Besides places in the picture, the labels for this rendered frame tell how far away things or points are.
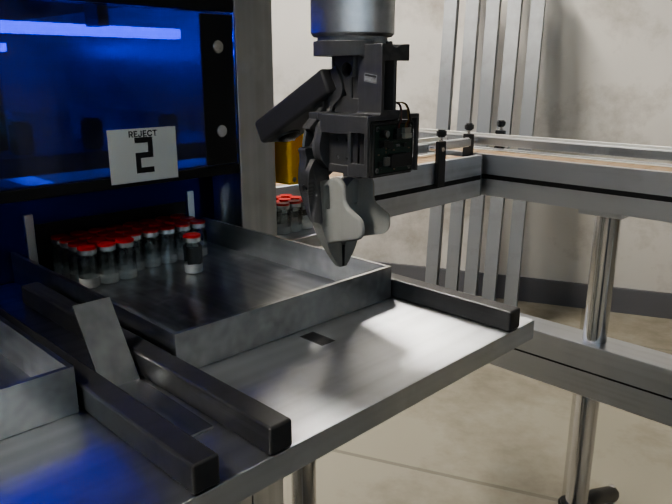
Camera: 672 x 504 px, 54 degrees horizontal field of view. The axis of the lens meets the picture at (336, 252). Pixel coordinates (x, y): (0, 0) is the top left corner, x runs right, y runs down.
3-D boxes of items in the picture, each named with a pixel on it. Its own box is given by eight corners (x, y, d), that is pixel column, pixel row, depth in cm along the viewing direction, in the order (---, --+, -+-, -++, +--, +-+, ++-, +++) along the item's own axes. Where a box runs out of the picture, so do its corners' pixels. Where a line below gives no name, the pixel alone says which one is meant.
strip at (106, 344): (79, 375, 52) (71, 305, 50) (115, 364, 54) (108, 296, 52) (174, 445, 42) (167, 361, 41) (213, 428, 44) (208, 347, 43)
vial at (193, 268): (180, 271, 78) (178, 236, 77) (196, 267, 80) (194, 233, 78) (191, 275, 77) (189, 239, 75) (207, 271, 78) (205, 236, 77)
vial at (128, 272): (114, 277, 76) (110, 238, 75) (131, 273, 77) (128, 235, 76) (123, 281, 74) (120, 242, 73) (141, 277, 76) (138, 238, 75)
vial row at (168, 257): (67, 281, 74) (63, 242, 73) (201, 251, 87) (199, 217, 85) (76, 286, 73) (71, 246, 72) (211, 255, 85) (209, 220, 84)
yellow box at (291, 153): (257, 180, 95) (255, 129, 94) (294, 174, 100) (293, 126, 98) (291, 186, 90) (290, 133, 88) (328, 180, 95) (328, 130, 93)
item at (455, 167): (237, 256, 99) (233, 151, 95) (181, 238, 109) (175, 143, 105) (486, 196, 146) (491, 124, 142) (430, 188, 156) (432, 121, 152)
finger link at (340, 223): (354, 282, 60) (355, 183, 58) (309, 269, 64) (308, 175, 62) (376, 275, 62) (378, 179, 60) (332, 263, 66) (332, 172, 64)
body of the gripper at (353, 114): (364, 186, 56) (365, 38, 53) (296, 175, 62) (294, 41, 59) (419, 176, 61) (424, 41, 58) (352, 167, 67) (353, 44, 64)
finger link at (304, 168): (309, 226, 61) (308, 130, 59) (298, 223, 62) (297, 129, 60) (345, 218, 64) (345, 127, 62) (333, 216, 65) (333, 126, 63)
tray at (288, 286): (14, 281, 75) (10, 252, 74) (205, 241, 93) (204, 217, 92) (177, 375, 52) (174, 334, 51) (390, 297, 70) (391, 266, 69)
